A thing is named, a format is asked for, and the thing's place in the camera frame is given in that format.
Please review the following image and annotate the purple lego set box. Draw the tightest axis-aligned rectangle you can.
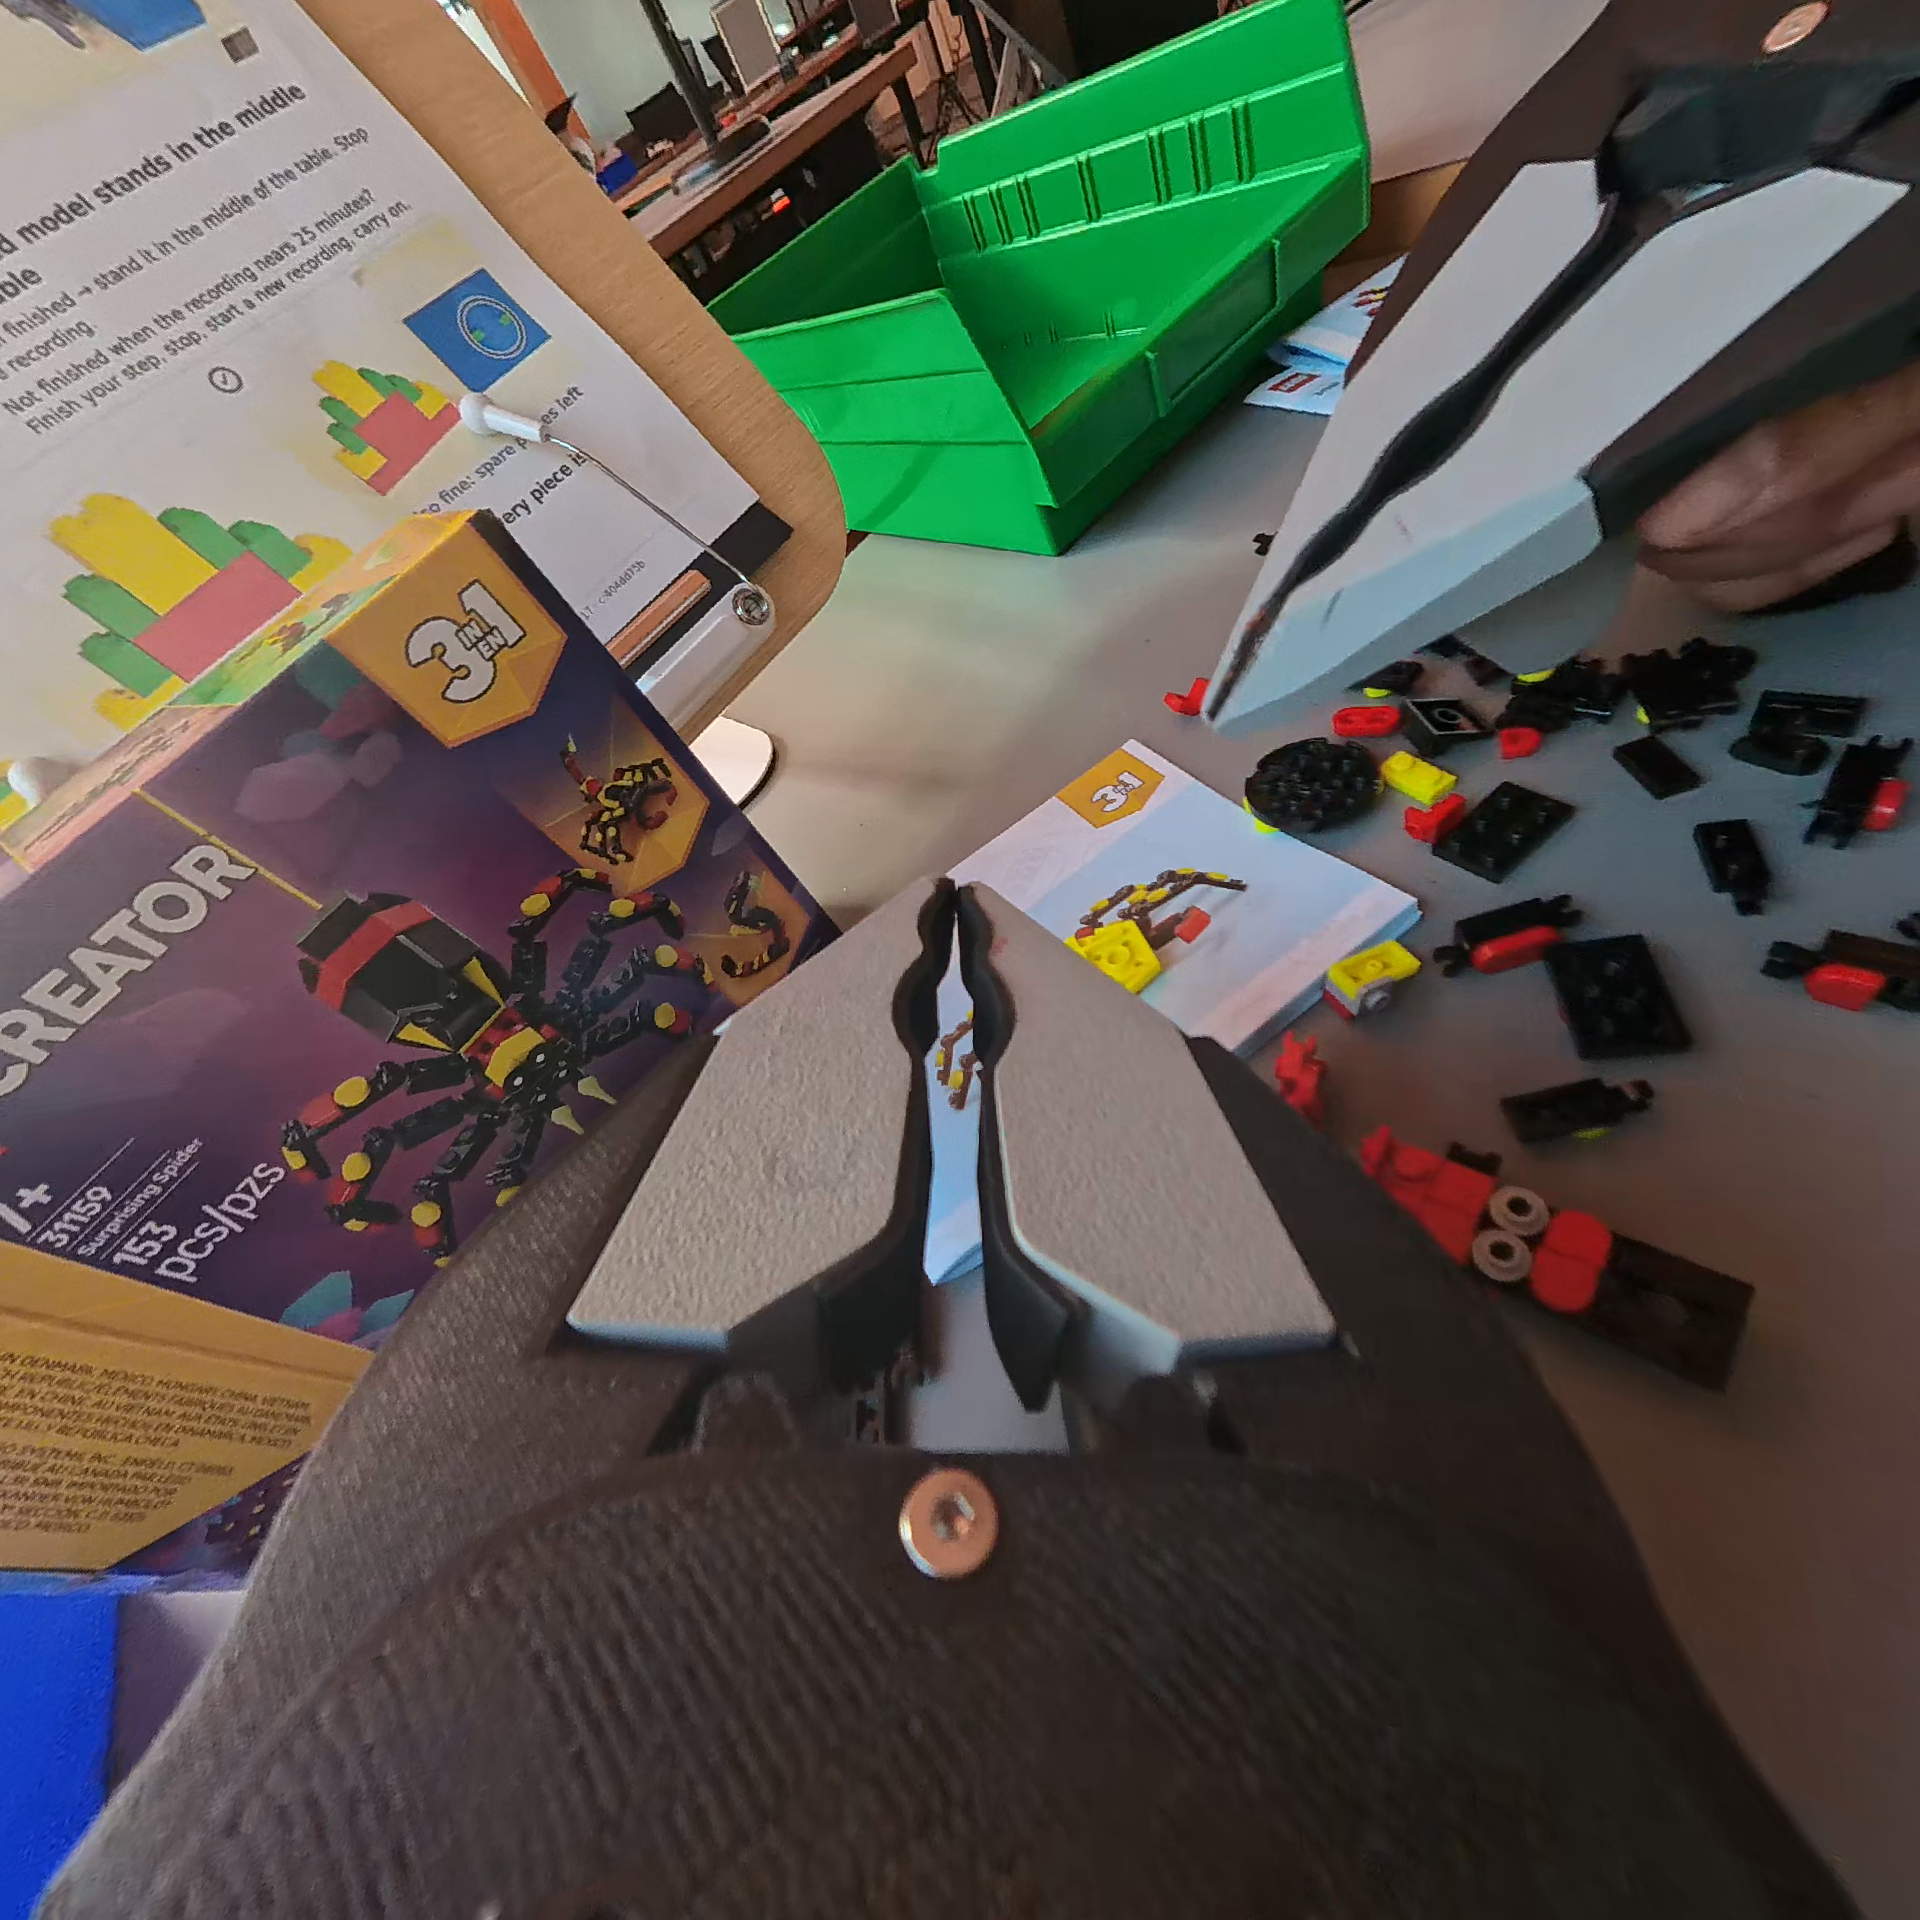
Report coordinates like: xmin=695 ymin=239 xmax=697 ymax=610
xmin=0 ymin=512 xmax=842 ymax=1578

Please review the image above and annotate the pile of lego pieces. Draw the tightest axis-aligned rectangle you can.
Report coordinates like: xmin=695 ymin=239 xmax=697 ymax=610
xmin=1166 ymin=615 xmax=1920 ymax=1156

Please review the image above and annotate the printed instruction sheet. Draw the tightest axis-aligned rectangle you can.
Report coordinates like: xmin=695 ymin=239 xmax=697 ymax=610
xmin=0 ymin=0 xmax=798 ymax=799

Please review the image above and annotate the green plastic bin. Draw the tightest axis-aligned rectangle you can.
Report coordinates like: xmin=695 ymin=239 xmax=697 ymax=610
xmin=707 ymin=0 xmax=1377 ymax=562

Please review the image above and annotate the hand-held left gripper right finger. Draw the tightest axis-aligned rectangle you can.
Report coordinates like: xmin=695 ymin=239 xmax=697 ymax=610
xmin=961 ymin=887 xmax=1339 ymax=1413

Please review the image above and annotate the red brown lego body assembly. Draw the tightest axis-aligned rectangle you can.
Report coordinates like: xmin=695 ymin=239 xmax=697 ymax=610
xmin=1351 ymin=1128 xmax=1761 ymax=1393

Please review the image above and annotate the person's right hand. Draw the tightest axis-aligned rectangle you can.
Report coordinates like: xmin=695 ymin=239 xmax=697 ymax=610
xmin=1638 ymin=375 xmax=1920 ymax=617

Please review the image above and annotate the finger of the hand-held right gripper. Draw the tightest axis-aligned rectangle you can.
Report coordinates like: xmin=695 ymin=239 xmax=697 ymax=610
xmin=1207 ymin=159 xmax=1638 ymax=698
xmin=1225 ymin=160 xmax=1914 ymax=736

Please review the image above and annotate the blue plastic bin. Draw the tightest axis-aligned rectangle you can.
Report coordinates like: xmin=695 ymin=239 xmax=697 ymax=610
xmin=0 ymin=1584 xmax=137 ymax=1920

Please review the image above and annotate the open spider instruction booklet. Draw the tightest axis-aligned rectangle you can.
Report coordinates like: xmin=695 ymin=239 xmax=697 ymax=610
xmin=916 ymin=744 xmax=1427 ymax=1292

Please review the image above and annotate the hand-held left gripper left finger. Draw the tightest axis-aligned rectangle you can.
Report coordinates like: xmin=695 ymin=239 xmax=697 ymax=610
xmin=566 ymin=877 xmax=956 ymax=1397

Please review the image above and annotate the closed instruction booklet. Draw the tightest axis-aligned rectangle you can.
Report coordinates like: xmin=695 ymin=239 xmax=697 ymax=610
xmin=1246 ymin=257 xmax=1412 ymax=424

